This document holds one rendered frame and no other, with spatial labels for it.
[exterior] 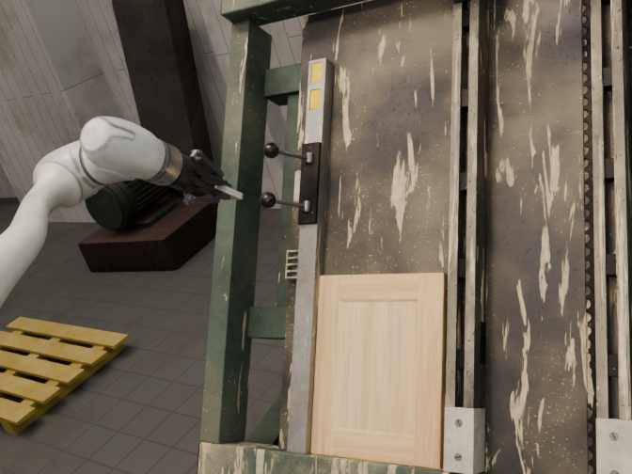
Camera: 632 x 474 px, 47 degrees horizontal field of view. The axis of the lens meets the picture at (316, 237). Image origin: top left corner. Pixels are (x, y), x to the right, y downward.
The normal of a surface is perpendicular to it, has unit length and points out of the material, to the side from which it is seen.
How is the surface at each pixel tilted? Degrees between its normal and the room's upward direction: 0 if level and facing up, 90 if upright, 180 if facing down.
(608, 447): 51
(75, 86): 90
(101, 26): 90
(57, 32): 90
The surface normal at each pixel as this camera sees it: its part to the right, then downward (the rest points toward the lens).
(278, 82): -0.51, -0.18
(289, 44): -0.54, 0.48
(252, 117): 0.86, -0.05
